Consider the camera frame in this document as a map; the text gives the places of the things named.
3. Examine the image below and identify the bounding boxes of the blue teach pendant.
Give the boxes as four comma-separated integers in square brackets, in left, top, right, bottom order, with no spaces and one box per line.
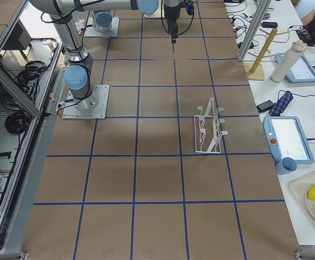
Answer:
[285,56,315,83]
[263,116,314,175]

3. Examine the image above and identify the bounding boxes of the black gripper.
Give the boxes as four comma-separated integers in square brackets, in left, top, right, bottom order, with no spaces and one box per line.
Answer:
[164,0,181,44]

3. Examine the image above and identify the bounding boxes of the black power adapter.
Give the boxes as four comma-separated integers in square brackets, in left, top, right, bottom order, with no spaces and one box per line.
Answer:
[256,100,275,113]

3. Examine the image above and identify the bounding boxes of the white wire cup rack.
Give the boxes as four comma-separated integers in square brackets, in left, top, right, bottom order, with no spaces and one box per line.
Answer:
[194,97,228,154]

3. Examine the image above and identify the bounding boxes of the wooden mug tree stand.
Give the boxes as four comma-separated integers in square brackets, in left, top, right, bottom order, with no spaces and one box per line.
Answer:
[243,28,290,81]

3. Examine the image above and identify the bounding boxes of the blue teach pendant near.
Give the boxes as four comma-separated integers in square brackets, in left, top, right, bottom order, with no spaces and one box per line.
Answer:
[263,116,314,175]

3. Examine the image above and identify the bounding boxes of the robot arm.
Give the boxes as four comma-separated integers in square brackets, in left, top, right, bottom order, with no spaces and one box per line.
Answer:
[92,10,113,32]
[30,1,159,111]

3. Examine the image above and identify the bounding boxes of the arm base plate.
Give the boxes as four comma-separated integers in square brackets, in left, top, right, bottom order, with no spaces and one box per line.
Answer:
[85,16,120,38]
[62,85,110,120]

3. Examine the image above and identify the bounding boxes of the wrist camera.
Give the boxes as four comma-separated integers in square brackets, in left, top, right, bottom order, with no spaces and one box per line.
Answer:
[184,0,194,16]

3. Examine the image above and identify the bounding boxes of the beige plate tray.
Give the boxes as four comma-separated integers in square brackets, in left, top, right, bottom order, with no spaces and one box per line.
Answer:
[288,171,315,226]

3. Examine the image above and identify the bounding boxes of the plaid pouch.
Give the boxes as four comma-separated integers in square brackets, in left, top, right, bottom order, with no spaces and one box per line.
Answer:
[269,91,293,116]

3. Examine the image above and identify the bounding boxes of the blue teach pendant far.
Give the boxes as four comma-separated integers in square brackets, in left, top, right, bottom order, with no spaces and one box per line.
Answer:
[285,56,315,83]

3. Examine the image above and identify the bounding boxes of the aluminium frame post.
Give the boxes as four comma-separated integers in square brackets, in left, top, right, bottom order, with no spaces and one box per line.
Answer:
[237,0,271,61]

